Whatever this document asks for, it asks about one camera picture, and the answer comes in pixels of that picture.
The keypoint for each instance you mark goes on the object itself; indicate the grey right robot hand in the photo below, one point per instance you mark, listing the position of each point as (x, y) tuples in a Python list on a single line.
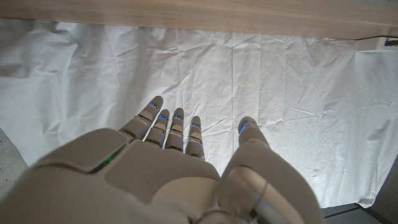
[(155, 174)]

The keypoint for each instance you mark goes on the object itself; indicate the white cloth backdrop sheet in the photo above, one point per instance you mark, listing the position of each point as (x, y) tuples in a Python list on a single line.
[(280, 93)]

